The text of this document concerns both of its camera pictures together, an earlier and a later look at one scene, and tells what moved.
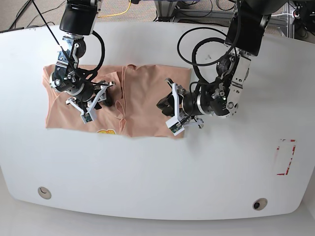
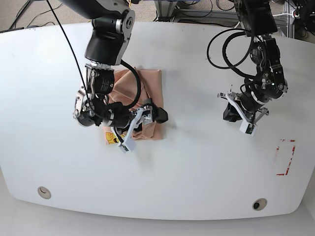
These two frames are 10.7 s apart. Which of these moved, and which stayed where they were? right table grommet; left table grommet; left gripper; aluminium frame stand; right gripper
Moved: left gripper; right gripper
Stayed: aluminium frame stand; left table grommet; right table grommet
